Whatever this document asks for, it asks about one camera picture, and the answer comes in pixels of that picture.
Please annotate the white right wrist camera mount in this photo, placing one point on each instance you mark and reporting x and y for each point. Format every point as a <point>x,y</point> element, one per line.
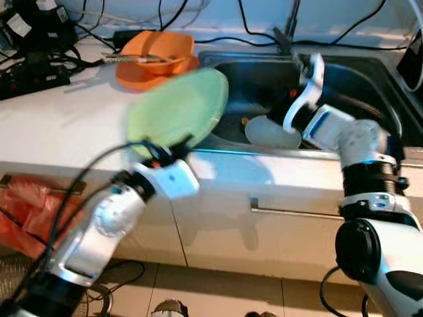
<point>310,86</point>

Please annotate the black power strip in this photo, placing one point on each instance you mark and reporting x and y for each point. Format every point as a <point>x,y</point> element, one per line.
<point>33,82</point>

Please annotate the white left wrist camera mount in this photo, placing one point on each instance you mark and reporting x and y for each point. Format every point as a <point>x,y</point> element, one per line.
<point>175,178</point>

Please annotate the black power brick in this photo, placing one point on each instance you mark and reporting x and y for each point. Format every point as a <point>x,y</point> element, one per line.
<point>129,36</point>

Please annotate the orange plastic plate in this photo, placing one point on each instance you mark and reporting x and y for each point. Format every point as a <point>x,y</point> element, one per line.
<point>142,80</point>

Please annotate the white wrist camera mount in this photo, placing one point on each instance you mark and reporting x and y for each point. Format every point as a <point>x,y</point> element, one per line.
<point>175,178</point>
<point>310,86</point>

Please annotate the grey sink faucet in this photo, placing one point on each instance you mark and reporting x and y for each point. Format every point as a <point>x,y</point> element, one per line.
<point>287,36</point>

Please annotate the white kitchen cabinet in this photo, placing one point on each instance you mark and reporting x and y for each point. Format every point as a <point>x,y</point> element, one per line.
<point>264,244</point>

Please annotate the green plate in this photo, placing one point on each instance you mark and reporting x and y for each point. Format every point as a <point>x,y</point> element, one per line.
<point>175,109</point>

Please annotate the orange plastic bowl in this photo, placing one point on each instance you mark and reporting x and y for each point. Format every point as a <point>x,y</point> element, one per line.
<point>158,49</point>

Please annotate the wooden chopstick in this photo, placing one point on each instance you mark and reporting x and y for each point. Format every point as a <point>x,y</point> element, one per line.
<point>142,61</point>
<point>139,58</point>

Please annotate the stainless steel kitchen sink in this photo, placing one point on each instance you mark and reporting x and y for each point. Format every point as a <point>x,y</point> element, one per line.
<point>370,86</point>

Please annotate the grey robot left foot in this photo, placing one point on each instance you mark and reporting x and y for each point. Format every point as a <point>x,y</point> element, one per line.
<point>168,308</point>

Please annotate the red plastic bag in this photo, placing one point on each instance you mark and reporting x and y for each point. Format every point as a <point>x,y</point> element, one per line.
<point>26,211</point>

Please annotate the white bowl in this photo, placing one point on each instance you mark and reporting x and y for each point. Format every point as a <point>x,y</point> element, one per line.
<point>268,132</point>

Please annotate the grey robot right foot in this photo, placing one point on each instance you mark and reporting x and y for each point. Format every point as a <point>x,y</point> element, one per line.
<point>261,314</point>

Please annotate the grey robot foot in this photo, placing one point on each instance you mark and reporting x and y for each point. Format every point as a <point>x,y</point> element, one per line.
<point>168,308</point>
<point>261,314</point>

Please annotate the black charger device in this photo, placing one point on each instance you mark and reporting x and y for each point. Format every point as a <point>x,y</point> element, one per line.
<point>36,30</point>

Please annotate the black kitchen appliance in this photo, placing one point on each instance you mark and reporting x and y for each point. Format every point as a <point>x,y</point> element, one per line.
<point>411,63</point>

